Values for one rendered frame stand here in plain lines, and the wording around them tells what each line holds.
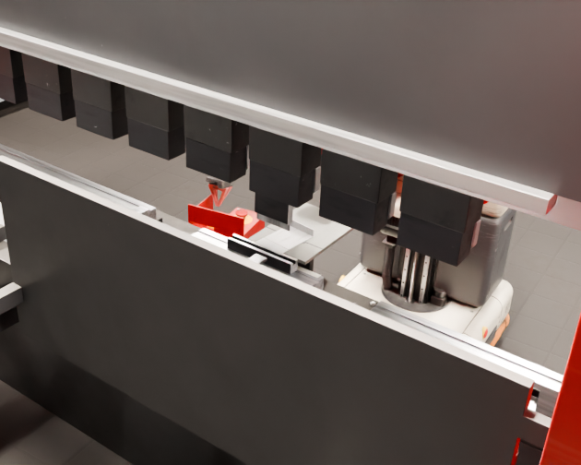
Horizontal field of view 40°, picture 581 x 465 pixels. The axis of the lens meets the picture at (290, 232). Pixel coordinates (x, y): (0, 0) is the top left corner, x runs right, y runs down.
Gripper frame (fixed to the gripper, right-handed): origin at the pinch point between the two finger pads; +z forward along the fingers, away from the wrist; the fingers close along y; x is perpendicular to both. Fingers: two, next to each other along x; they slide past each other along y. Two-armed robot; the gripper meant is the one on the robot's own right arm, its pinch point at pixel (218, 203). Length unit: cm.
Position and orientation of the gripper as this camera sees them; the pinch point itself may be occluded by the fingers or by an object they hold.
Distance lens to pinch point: 264.7
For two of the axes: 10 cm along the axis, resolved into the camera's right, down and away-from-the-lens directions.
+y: -3.8, 2.0, -9.0
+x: 9.1, 2.5, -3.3
